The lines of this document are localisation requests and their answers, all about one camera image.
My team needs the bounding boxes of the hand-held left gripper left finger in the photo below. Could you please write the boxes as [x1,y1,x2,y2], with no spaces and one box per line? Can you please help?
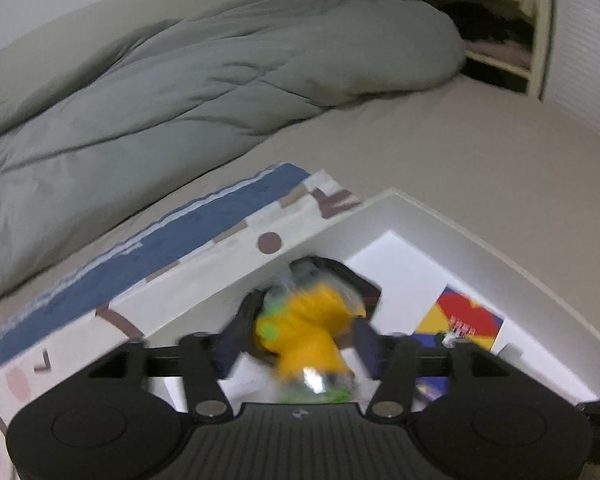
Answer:
[87,316,254,424]

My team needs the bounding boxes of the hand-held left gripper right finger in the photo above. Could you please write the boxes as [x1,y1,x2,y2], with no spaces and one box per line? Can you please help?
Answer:
[352,317,523,424]

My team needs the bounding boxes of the yellow headlamp with dark strap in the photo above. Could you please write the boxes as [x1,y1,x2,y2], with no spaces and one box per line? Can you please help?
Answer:
[232,256,383,404]

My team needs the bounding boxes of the red playing card box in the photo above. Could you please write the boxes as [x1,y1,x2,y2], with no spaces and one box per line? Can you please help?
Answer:
[412,284,506,402]

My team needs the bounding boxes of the white shallow cardboard box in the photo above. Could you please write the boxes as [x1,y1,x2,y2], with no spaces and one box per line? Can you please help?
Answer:
[107,187,600,411]

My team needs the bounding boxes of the cartoon bear printed blanket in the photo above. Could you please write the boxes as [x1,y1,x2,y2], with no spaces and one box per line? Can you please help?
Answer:
[0,161,363,480]

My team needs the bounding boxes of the grey duvet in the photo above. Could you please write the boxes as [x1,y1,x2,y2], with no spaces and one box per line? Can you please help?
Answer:
[0,0,467,311]

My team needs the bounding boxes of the pink folded clothes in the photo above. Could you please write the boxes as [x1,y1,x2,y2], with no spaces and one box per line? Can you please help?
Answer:
[464,40,532,69]

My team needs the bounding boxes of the dark clothes pile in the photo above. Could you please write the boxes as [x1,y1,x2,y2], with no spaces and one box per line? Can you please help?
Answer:
[450,0,534,44]

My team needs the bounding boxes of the cream open shelf unit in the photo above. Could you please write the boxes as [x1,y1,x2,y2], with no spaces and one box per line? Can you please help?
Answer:
[347,0,557,104]

